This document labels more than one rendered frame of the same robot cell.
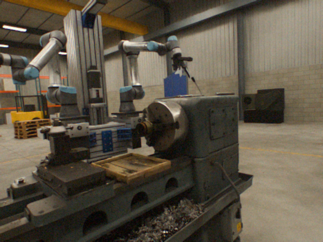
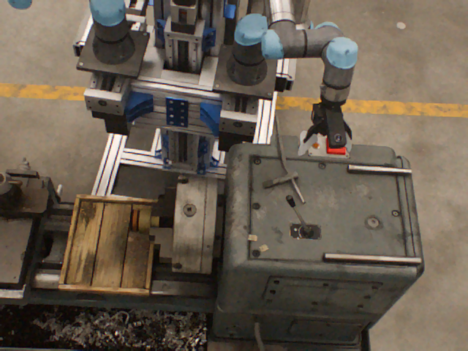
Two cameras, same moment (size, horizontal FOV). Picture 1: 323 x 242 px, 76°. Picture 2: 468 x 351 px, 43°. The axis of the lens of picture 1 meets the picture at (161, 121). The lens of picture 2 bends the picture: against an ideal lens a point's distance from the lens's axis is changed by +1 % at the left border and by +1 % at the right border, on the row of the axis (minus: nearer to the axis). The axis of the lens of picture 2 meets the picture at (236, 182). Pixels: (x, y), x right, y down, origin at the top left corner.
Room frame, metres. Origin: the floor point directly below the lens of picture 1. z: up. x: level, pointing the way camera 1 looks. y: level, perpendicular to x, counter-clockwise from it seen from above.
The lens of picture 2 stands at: (0.76, -0.63, 2.80)
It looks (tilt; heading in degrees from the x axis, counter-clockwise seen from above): 59 degrees down; 39
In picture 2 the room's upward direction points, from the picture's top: 9 degrees clockwise
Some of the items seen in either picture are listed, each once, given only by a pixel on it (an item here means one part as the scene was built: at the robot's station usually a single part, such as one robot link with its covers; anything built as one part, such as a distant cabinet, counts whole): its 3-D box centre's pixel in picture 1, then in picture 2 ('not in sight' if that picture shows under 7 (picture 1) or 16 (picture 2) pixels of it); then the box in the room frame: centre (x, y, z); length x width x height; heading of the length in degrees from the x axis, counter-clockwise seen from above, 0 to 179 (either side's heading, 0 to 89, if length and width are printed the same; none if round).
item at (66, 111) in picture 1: (69, 110); (112, 39); (1.58, 0.69, 1.21); 0.15 x 0.15 x 0.10
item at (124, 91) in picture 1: (126, 93); (253, 37); (1.89, 0.30, 1.33); 0.13 x 0.12 x 0.14; 143
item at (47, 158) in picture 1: (66, 157); (17, 203); (0.99, 0.47, 0.99); 0.20 x 0.10 x 0.05; 135
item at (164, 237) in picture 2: (164, 126); (165, 246); (1.23, -0.02, 1.09); 0.12 x 0.11 x 0.05; 45
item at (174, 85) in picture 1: (173, 102); not in sight; (8.23, -0.54, 1.18); 4.12 x 0.80 x 2.35; 8
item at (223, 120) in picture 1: (196, 121); (311, 229); (1.64, -0.28, 1.06); 0.59 x 0.48 x 0.39; 135
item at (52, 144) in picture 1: (60, 142); (5, 193); (0.97, 0.48, 1.07); 0.07 x 0.07 x 0.10; 45
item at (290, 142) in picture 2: not in sight; (283, 146); (1.70, -0.05, 1.24); 0.09 x 0.08 x 0.03; 135
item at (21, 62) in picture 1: (17, 61); not in sight; (1.42, 0.94, 1.56); 0.11 x 0.08 x 0.09; 150
